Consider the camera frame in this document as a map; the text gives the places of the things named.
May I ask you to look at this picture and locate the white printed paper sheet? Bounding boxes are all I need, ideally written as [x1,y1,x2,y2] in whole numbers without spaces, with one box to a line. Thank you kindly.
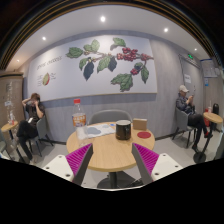
[77,123,115,140]

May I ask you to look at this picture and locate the small round table left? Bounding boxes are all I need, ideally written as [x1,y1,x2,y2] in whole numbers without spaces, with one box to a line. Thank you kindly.
[0,120,24,164]

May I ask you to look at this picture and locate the small round table right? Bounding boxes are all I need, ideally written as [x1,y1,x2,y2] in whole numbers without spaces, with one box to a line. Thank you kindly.
[192,111,224,164]

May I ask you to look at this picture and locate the clear plastic water bottle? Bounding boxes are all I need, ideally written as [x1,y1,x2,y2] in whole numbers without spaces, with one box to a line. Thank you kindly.
[72,99,87,143]

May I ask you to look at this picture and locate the seated person in black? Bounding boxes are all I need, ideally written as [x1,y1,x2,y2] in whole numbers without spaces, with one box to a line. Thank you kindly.
[16,93,45,164]

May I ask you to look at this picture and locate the seated person white cap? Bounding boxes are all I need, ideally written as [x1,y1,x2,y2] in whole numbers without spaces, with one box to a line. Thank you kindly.
[176,85,212,153]

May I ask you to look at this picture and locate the grey chair right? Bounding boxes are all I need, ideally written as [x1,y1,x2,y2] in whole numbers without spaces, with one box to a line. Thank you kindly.
[173,109,196,138]

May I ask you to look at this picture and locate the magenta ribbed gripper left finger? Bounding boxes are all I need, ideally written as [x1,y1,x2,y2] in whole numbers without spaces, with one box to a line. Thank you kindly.
[42,143,94,186]

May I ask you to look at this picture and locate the grey chair left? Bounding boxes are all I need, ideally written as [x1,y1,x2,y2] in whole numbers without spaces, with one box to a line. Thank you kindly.
[28,116,52,155]

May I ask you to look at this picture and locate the round wooden table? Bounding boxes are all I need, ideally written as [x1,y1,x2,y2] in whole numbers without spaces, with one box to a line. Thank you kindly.
[65,121,156,190]

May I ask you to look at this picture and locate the small round table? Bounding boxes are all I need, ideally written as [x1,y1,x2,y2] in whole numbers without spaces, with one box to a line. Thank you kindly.
[192,111,224,164]
[0,120,24,164]

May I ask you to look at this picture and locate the brown cardboard box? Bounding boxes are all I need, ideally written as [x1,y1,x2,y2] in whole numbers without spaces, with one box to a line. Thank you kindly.
[133,118,147,130]

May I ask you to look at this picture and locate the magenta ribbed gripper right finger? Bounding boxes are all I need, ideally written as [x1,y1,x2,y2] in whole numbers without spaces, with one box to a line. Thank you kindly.
[131,142,184,186]

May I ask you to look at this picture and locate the red round coaster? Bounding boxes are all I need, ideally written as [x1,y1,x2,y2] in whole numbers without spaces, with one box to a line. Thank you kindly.
[137,131,151,139]

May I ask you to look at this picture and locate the black cylindrical cup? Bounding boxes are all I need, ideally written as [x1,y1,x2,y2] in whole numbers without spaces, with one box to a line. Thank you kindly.
[116,120,131,140]

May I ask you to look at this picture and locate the grey chair behind table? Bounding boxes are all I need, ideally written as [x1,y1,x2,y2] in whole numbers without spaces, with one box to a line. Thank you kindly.
[89,109,132,124]

